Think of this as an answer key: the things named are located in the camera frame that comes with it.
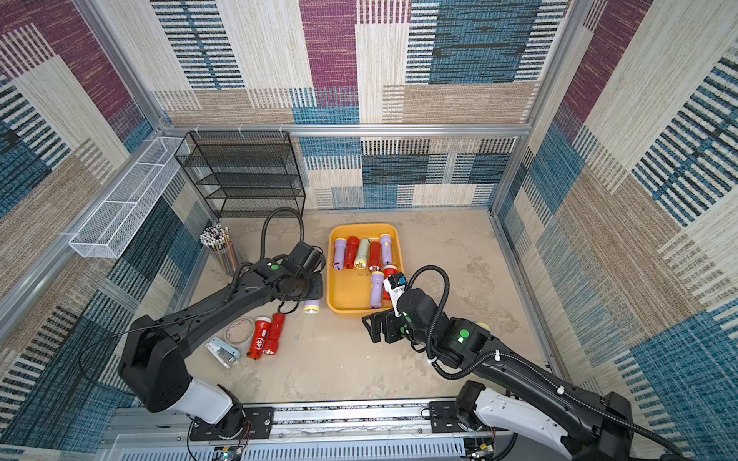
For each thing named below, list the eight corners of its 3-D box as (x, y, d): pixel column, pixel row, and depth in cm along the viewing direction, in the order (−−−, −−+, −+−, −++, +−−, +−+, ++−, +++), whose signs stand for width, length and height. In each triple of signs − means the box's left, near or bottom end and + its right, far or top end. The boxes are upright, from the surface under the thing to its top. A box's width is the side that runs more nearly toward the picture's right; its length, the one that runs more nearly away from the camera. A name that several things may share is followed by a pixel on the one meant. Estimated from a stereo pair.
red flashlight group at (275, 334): (265, 356, 87) (261, 352, 84) (274, 318, 94) (271, 313, 91) (279, 356, 87) (275, 352, 84) (286, 318, 94) (284, 313, 91)
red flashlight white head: (249, 358, 85) (245, 355, 83) (259, 320, 92) (256, 316, 90) (263, 358, 85) (260, 355, 83) (272, 320, 92) (269, 316, 90)
